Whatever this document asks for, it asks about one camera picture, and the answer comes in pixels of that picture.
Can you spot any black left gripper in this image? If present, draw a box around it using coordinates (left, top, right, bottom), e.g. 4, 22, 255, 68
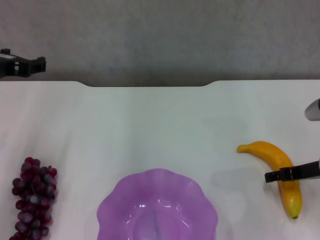
0, 48, 47, 79

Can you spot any yellow banana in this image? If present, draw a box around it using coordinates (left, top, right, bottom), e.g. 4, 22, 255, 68
236, 141, 303, 220

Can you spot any dark red grape bunch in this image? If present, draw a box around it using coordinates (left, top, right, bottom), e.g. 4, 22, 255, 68
9, 156, 58, 240

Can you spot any purple wavy plastic plate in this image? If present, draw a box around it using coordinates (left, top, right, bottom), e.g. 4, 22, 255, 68
96, 168, 219, 240

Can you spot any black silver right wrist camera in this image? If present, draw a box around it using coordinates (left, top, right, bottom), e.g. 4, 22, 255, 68
304, 98, 320, 123

